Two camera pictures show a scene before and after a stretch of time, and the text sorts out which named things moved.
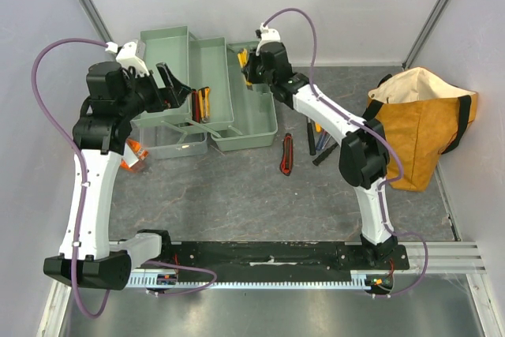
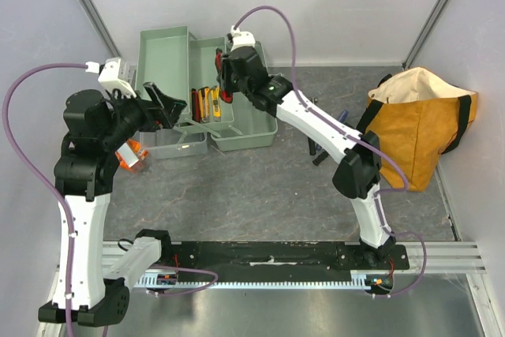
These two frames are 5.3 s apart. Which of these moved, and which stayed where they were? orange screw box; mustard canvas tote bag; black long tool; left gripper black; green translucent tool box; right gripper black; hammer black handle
Moved: left gripper black; right gripper black
Stayed: orange screw box; hammer black handle; mustard canvas tote bag; green translucent tool box; black long tool
